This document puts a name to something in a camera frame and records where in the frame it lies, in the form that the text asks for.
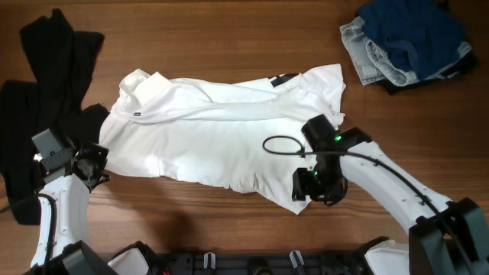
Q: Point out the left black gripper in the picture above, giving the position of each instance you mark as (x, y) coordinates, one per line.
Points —
(102, 152)

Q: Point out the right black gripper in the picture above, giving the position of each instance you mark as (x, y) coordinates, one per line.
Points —
(318, 187)

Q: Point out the white t-shirt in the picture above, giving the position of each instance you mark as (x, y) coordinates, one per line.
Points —
(243, 136)

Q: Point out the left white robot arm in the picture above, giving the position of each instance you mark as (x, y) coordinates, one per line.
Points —
(72, 173)

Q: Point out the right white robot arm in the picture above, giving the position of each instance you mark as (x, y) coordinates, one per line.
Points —
(445, 237)

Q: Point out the black garment under pile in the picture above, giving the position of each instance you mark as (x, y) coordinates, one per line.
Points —
(465, 65)

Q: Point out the light blue denim garment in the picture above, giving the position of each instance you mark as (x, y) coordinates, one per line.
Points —
(371, 62)

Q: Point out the dark blue garment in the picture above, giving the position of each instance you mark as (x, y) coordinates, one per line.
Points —
(418, 35)

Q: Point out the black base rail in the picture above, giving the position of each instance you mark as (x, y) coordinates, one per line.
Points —
(323, 263)

